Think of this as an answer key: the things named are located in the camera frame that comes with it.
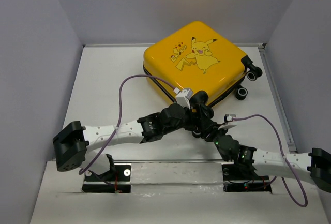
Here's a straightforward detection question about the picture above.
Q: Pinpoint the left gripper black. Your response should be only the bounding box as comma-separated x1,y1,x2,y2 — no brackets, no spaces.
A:
162,103,213,135

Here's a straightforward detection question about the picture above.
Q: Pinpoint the yellow hard-shell suitcase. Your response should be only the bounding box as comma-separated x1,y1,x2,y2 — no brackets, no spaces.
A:
143,21,263,108

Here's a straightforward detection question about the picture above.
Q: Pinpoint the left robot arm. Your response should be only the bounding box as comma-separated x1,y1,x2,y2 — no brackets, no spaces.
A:
53,103,214,180

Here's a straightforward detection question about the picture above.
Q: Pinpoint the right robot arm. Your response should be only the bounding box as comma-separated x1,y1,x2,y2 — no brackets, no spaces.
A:
200,122,330,192

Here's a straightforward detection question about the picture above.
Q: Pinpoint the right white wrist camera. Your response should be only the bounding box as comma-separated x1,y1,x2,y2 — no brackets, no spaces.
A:
219,114,237,130

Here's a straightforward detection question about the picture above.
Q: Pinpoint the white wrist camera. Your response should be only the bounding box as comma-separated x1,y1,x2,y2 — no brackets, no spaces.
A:
219,114,237,130
173,87,193,109

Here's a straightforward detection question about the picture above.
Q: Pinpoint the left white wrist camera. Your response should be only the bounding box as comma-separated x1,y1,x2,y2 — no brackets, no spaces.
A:
173,87,193,109

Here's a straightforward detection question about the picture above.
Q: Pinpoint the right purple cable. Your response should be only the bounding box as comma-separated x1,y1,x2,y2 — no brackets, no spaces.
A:
234,114,308,207

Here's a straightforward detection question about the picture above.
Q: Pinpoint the purple cable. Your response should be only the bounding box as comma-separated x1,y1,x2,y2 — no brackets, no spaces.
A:
234,114,308,207
78,75,179,175

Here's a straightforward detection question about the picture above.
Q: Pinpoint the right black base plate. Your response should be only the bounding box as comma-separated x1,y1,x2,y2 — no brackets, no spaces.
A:
222,164,272,192

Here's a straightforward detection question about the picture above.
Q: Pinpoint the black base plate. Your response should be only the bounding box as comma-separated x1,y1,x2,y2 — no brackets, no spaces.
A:
222,164,272,192
81,163,132,193

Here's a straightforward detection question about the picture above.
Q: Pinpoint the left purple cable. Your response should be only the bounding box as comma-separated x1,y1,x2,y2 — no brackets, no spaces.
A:
78,75,179,175

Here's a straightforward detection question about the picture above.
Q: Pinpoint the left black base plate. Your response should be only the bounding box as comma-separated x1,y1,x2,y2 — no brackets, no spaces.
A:
81,163,132,193

